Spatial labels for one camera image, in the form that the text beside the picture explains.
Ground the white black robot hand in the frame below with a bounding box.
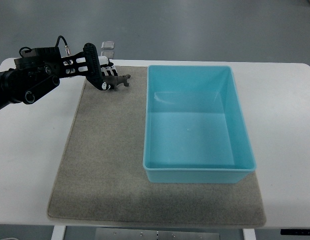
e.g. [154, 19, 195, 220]
[96, 56, 119, 91]

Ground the brown toy hippo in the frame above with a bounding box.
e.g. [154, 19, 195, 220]
[103, 74, 131, 90]

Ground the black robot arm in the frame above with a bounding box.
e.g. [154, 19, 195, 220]
[0, 43, 113, 110]

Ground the blue plastic box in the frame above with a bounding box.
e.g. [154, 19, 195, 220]
[143, 65, 256, 184]

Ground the lower metal floor plate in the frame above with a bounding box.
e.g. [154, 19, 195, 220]
[101, 50, 114, 59]

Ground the metal floor plate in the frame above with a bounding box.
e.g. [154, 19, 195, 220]
[101, 41, 115, 50]
[101, 50, 114, 59]

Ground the upper metal floor plate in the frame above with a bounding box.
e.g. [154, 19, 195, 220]
[101, 41, 115, 50]

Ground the grey felt mat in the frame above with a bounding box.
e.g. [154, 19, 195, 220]
[47, 66, 266, 228]

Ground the white left table leg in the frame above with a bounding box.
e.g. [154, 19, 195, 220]
[50, 225, 66, 240]

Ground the white table leg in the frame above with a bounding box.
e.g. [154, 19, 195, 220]
[242, 228, 257, 240]
[50, 225, 66, 240]

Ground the white right table leg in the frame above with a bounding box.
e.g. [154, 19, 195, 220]
[242, 228, 257, 240]

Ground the black table control panel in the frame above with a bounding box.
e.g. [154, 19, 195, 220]
[280, 228, 310, 236]

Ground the metal table base plate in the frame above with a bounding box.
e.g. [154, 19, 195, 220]
[94, 228, 221, 240]

